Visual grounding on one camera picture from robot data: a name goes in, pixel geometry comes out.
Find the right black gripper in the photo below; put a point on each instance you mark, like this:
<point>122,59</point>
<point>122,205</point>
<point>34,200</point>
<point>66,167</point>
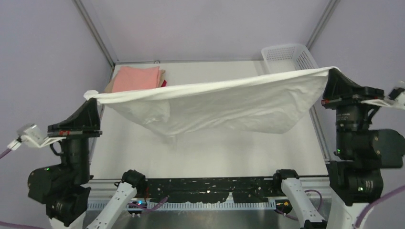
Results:
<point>351,99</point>

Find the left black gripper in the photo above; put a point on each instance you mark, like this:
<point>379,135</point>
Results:
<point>75,130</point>

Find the white t shirt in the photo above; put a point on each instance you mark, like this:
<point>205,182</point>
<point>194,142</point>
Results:
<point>271,103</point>

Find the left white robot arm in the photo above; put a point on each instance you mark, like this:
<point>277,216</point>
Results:
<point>60,187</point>

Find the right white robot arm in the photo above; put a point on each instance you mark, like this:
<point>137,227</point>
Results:
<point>355,179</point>

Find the white plastic basket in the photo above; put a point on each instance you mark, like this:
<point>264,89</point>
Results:
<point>287,57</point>

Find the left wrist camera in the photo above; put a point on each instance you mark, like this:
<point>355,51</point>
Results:
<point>32,136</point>

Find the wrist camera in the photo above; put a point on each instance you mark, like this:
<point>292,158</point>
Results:
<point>395,99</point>
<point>32,136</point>

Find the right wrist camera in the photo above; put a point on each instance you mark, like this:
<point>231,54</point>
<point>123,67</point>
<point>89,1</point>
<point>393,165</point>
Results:
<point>395,99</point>

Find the grey aluminium frame rail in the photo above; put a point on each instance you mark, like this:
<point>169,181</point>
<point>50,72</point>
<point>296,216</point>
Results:
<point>93,30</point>

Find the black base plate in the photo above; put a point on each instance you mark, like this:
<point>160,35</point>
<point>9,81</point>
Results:
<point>210,190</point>

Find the white slotted cable duct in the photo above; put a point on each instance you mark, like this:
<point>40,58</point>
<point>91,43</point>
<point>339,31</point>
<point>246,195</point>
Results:
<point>228,205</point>

